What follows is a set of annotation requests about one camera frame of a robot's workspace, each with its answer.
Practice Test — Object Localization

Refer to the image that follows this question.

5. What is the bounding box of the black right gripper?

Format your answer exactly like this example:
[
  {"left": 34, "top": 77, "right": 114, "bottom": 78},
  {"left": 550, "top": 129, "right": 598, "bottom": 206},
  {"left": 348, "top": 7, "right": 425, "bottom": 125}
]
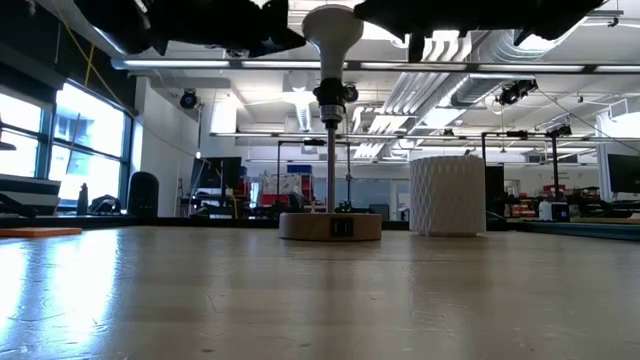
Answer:
[{"left": 353, "top": 0, "right": 516, "bottom": 64}]

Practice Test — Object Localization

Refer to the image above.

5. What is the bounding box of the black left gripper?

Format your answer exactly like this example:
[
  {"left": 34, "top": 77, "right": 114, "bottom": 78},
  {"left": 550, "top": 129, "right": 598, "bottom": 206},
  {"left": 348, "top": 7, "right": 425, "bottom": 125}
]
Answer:
[{"left": 149, "top": 0, "right": 308, "bottom": 59}]

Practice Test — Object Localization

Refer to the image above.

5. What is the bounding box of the white light bulb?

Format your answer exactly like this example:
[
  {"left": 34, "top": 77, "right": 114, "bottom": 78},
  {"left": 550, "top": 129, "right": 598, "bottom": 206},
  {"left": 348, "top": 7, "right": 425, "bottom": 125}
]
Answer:
[{"left": 301, "top": 4, "right": 365, "bottom": 81}]

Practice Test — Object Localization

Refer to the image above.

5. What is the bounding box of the wooden-base lamp stand black socket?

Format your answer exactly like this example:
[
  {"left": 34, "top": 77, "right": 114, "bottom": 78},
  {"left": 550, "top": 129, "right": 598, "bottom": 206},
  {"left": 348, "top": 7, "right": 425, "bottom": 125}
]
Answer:
[{"left": 278, "top": 77, "right": 383, "bottom": 243}]

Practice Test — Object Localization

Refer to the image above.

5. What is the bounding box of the long ceiling light bar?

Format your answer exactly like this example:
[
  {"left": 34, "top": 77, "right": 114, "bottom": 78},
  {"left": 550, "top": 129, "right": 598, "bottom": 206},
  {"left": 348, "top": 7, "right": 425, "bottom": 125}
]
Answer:
[{"left": 110, "top": 58, "right": 640, "bottom": 75}]

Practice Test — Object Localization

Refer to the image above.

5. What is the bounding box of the black computer monitor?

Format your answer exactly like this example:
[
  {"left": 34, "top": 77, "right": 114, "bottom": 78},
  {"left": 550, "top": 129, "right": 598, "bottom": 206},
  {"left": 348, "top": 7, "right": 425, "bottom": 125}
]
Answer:
[
  {"left": 191, "top": 156, "right": 243, "bottom": 191},
  {"left": 606, "top": 153, "right": 640, "bottom": 195}
]

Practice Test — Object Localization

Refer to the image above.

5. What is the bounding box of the white textured cup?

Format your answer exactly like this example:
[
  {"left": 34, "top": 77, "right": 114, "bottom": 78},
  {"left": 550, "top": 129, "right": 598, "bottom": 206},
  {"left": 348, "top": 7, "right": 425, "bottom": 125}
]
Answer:
[{"left": 409, "top": 155, "right": 488, "bottom": 238}]

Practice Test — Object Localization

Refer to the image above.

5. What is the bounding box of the black rounded speaker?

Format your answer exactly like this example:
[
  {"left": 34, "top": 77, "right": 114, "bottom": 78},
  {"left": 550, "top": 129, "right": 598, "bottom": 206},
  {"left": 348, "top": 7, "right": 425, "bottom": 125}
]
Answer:
[{"left": 127, "top": 170, "right": 161, "bottom": 218}]

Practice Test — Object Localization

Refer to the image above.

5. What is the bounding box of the white small device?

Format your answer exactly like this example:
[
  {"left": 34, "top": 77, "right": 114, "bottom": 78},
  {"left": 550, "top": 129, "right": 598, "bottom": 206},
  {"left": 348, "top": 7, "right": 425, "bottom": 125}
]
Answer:
[{"left": 538, "top": 199, "right": 571, "bottom": 223}]

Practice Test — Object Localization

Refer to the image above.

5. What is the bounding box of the dark bottle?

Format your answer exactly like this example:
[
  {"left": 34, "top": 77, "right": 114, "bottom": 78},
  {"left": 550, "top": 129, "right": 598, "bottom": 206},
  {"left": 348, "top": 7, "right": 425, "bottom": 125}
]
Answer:
[{"left": 76, "top": 182, "right": 90, "bottom": 217}]

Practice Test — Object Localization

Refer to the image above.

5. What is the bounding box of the orange sticky note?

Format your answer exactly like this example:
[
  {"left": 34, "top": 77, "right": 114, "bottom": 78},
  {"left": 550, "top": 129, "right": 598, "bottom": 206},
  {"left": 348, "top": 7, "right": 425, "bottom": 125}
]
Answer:
[{"left": 0, "top": 227, "right": 83, "bottom": 239}]

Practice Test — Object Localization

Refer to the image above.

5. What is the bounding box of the black overhead camera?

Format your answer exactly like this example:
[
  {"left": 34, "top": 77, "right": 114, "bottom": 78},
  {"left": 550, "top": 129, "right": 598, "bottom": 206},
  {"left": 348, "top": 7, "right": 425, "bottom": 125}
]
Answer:
[{"left": 497, "top": 78, "right": 540, "bottom": 107}]

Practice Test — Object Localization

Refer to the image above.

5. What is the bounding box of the black camera rig stand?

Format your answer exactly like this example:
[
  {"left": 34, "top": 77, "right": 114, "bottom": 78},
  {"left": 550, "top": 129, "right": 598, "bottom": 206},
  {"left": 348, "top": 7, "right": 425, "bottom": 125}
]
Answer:
[{"left": 480, "top": 129, "right": 574, "bottom": 204}]

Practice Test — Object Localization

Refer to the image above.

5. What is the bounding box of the black aluminium table frame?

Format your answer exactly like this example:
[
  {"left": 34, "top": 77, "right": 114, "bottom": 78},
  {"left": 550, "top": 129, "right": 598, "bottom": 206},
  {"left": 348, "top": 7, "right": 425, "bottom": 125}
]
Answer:
[{"left": 0, "top": 213, "right": 640, "bottom": 242}]

